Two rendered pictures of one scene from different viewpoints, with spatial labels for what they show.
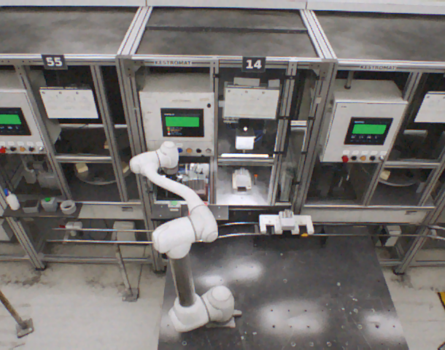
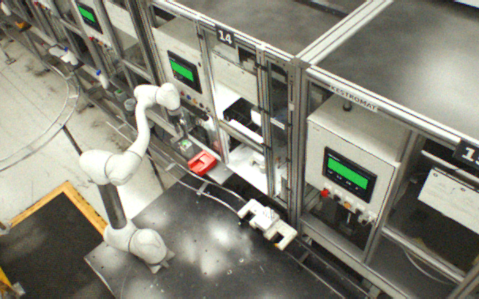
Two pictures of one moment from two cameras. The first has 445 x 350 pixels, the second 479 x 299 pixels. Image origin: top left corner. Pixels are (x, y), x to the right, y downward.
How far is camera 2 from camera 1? 159 cm
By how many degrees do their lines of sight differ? 36
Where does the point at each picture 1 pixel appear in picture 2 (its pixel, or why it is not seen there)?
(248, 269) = (213, 239)
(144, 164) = (139, 95)
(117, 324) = not seen: hidden behind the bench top
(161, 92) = (165, 35)
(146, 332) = not seen: hidden behind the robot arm
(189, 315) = (110, 235)
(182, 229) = (96, 160)
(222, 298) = (140, 241)
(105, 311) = (144, 201)
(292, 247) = (269, 250)
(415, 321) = not seen: outside the picture
